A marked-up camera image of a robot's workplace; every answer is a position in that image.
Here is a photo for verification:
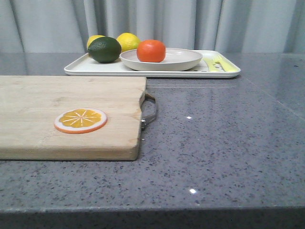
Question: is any yellow plastic fork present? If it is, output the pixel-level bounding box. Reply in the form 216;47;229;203
213;55;237;72

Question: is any yellow lemon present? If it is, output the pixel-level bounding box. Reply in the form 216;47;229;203
86;35;104;48
116;32;141;52

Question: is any yellow lemon left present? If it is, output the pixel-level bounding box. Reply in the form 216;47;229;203
86;35;104;48

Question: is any beige round plate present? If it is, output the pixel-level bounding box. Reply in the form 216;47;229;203
120;48;203;71

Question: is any wooden cutting board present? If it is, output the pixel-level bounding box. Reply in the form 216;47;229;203
0;76;146;160

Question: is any grey curtain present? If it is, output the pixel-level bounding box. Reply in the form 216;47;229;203
0;0;305;53

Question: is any metal cutting board handle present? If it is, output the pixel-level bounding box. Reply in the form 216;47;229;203
140;93;158;130

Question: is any green lime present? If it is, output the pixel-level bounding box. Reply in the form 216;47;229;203
88;37;122;63

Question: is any orange mandarin fruit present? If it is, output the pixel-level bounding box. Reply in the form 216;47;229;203
136;40;166;62

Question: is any yellow lemon right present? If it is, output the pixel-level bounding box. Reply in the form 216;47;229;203
116;32;141;52

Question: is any orange slice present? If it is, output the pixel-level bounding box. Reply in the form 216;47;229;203
54;108;108;134

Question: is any white rectangular tray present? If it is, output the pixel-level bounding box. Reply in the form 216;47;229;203
64;50;241;78

